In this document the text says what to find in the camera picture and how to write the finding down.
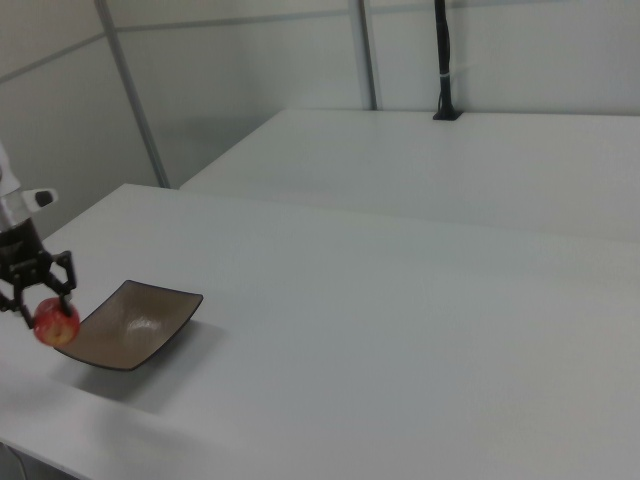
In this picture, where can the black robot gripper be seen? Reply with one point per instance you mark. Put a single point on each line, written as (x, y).
(20, 250)

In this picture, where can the red apple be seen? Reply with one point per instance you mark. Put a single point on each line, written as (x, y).
(56, 324)

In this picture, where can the square brown ceramic plate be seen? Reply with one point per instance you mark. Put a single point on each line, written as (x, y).
(135, 325)

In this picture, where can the white background table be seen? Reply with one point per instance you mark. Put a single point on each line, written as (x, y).
(450, 165)

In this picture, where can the black pole stand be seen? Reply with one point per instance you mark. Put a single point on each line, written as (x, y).
(444, 65)

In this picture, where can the grey metal partition post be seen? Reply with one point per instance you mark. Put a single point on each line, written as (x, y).
(135, 100)
(368, 55)

